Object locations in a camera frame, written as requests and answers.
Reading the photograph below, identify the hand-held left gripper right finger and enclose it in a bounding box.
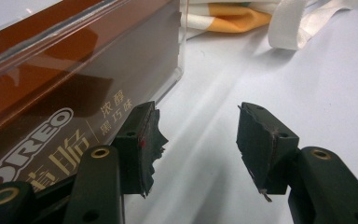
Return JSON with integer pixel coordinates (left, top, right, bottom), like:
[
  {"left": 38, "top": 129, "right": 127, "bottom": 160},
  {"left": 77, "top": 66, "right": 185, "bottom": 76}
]
[{"left": 236, "top": 102, "right": 300, "bottom": 203}]

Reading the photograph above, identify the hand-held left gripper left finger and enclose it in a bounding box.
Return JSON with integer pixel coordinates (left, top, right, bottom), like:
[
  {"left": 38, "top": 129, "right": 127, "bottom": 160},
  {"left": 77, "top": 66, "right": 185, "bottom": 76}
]
[{"left": 111, "top": 100, "right": 170, "bottom": 199}]

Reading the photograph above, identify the brown carton box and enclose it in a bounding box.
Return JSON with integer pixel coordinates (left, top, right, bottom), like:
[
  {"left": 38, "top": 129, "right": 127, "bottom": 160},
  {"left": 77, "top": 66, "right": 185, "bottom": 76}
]
[{"left": 0, "top": 0, "right": 182, "bottom": 194}]

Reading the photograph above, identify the white canvas tote bag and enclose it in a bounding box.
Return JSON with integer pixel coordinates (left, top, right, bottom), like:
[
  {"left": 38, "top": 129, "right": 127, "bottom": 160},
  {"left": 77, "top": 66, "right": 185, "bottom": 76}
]
[{"left": 180, "top": 0, "right": 358, "bottom": 51}]

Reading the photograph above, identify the clear plastic container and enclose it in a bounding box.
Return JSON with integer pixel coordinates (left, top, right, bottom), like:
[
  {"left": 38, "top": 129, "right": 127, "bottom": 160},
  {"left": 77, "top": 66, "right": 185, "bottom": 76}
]
[{"left": 0, "top": 0, "right": 188, "bottom": 194}]

